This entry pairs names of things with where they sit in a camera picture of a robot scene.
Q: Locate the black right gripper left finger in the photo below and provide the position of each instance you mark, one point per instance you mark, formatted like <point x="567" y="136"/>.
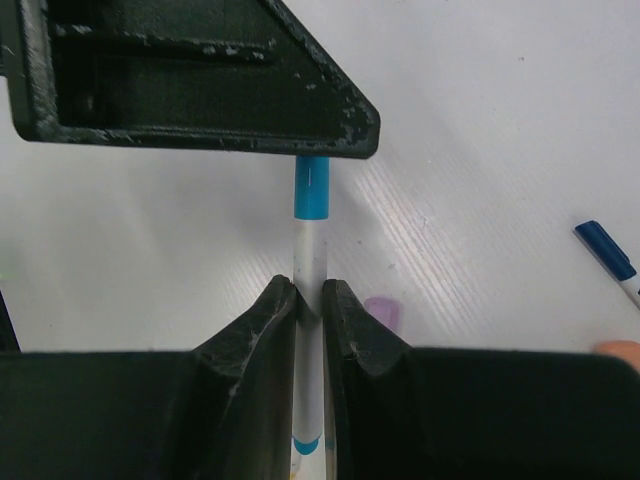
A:
<point x="222" y="410"/>

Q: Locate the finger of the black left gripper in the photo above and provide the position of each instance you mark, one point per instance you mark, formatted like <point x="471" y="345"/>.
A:
<point x="209" y="75"/>

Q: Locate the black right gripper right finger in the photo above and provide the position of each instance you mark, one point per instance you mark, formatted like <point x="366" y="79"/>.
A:
<point x="408" y="412"/>

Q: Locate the white pen blue cap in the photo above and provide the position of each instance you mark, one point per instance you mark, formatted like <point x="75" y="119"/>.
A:
<point x="311" y="213"/>

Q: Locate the orange highlighter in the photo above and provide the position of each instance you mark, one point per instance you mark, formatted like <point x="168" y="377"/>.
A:
<point x="625" y="350"/>

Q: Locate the dark blue whiteboard marker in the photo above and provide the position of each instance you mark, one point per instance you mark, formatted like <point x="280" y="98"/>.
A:
<point x="615" y="261"/>

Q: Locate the purple highlighter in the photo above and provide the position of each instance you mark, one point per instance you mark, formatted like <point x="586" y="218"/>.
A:
<point x="385" y="310"/>

